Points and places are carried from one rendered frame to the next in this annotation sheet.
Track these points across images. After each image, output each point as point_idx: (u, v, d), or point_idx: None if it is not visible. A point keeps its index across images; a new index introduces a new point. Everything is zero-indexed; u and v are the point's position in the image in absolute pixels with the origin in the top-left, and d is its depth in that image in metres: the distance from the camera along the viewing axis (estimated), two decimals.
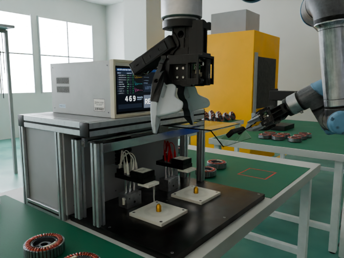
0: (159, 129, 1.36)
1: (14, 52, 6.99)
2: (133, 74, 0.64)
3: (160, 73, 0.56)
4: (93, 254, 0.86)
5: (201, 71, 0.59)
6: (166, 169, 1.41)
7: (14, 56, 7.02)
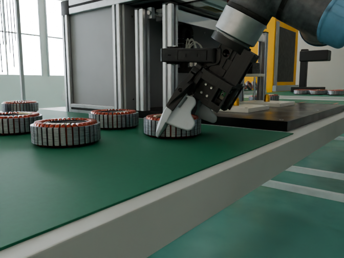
0: None
1: (21, 33, 6.79)
2: (160, 61, 0.60)
3: (187, 85, 0.54)
4: None
5: None
6: None
7: (21, 36, 6.82)
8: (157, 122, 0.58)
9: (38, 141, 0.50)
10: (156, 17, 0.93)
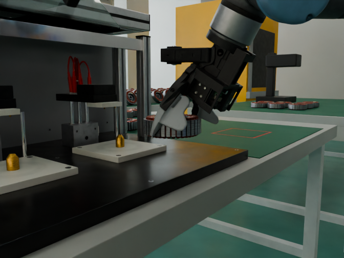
0: None
1: None
2: (160, 61, 0.61)
3: (179, 85, 0.54)
4: (189, 114, 0.65)
5: (222, 96, 0.56)
6: (72, 107, 0.78)
7: None
8: (153, 122, 0.58)
9: None
10: None
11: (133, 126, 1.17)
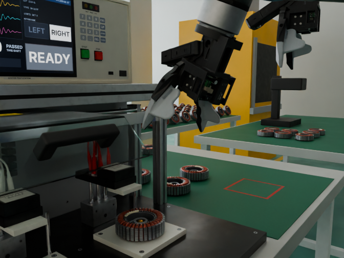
0: None
1: None
2: (160, 63, 0.64)
3: (169, 76, 0.55)
4: (157, 211, 0.76)
5: (214, 88, 0.55)
6: (92, 186, 0.79)
7: None
8: (120, 227, 0.69)
9: None
10: None
11: (146, 179, 1.17)
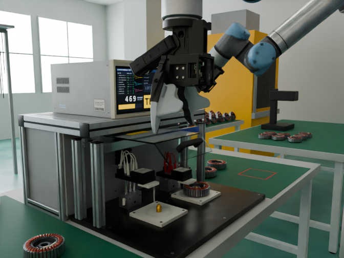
0: (100, 141, 1.11)
1: (14, 52, 6.98)
2: (133, 74, 0.64)
3: (160, 73, 0.56)
4: (204, 182, 1.37)
5: (201, 71, 0.59)
6: None
7: (14, 56, 7.02)
8: (187, 189, 1.30)
9: None
10: None
11: None
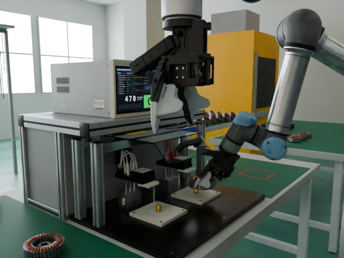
0: (100, 140, 1.11)
1: (14, 52, 6.99)
2: (133, 74, 0.64)
3: (160, 73, 0.56)
4: None
5: (201, 71, 0.59)
6: (166, 169, 1.41)
7: (14, 56, 7.02)
8: (194, 183, 1.27)
9: None
10: None
11: None
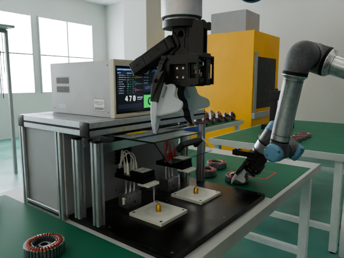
0: (100, 140, 1.11)
1: (14, 52, 6.99)
2: (133, 74, 0.64)
3: (160, 73, 0.56)
4: None
5: (201, 71, 0.59)
6: (166, 169, 1.41)
7: (14, 56, 7.02)
8: (231, 178, 1.56)
9: None
10: None
11: None
